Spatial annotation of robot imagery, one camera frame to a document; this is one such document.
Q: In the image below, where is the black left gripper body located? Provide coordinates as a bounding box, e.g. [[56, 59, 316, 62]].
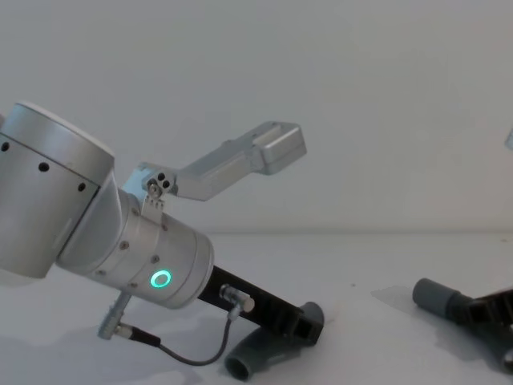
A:
[[197, 265, 302, 337]]

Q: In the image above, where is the grey straight pipe fitting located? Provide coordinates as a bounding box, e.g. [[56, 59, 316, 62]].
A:
[[412, 277, 475, 322]]

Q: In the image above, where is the grey elbow pipe fitting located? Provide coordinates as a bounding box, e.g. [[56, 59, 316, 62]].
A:
[[223, 300, 328, 383]]

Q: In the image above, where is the white table cloth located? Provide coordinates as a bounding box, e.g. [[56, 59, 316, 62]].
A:
[[0, 229, 513, 385]]

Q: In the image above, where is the thin dark gripper cable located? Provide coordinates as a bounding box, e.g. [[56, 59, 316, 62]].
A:
[[114, 283, 256, 367]]

